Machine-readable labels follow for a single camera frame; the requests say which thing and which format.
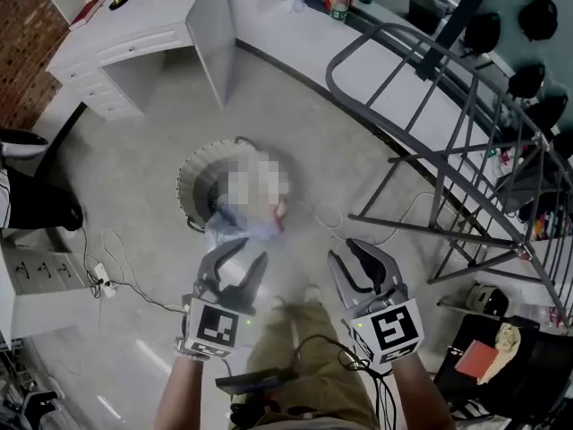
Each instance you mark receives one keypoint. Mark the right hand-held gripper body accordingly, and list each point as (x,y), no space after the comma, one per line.
(389,329)

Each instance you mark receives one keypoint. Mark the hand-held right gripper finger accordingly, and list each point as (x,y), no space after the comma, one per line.
(347,291)
(389,269)

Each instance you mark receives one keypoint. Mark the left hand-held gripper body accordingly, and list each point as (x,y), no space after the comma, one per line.
(215,325)

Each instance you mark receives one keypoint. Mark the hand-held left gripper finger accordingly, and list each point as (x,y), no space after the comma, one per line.
(250,291)
(208,269)

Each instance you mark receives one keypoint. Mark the grey metal drying rack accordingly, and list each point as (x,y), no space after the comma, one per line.
(403,226)

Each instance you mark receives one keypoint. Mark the white and blue garment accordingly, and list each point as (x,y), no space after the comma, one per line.
(242,226)

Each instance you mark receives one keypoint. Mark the person's left forearm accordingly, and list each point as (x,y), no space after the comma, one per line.
(179,397)

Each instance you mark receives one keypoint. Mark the person's right forearm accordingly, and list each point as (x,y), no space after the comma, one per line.
(421,397)

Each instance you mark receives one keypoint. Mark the red notebook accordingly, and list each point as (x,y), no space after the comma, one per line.
(474,357)

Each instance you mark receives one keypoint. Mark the person's khaki trousers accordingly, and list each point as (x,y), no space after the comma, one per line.
(309,374)

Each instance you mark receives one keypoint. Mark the white power strip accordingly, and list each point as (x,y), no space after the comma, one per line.
(105,280)

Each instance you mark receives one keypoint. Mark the grey woven laundry basket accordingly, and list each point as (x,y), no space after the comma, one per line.
(197,164)

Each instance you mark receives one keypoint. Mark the yellow cloth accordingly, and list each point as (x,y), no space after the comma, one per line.
(508,338)

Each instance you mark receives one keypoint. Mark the black office chair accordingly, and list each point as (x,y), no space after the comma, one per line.
(537,374)

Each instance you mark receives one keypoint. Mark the white drawer cabinet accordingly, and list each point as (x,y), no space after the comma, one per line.
(27,303)

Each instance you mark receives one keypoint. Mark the silver round basin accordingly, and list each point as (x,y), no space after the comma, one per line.
(22,146)

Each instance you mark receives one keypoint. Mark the white desk with hutch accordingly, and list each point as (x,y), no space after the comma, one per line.
(134,47)

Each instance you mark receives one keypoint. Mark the black bag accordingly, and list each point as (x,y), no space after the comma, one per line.
(427,7)

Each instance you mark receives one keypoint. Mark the red book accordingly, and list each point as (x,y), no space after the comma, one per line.
(87,12)

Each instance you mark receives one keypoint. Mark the group of black caps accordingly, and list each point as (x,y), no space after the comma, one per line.
(537,18)

